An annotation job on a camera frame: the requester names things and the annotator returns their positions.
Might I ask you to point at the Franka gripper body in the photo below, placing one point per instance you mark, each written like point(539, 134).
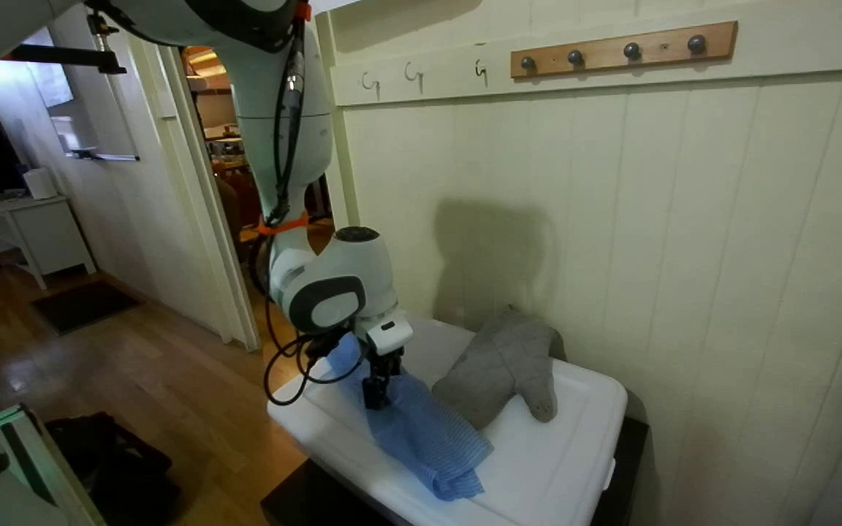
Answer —
point(390, 337)

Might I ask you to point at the blue cloth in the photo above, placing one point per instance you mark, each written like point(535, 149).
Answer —
point(424, 434)

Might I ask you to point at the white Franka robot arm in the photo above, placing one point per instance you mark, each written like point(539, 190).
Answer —
point(349, 267)

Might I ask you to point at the grey oven mitt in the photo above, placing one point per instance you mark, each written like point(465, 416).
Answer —
point(503, 368)

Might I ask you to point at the brown wooden counter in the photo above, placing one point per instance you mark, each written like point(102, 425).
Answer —
point(234, 193)

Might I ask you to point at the white door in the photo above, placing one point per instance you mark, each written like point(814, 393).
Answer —
point(187, 213)

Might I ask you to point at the black bag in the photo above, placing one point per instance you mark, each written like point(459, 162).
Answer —
point(115, 469)

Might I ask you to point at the dark floor mat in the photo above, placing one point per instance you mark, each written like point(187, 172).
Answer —
point(80, 305)

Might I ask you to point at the wooden peg rack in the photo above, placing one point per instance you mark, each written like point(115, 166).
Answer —
point(599, 54)

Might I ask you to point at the white side table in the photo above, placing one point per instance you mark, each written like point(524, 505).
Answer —
point(42, 233)

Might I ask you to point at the small white box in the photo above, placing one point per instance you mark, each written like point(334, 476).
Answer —
point(38, 181)

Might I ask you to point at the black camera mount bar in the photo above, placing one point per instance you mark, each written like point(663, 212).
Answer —
point(65, 57)

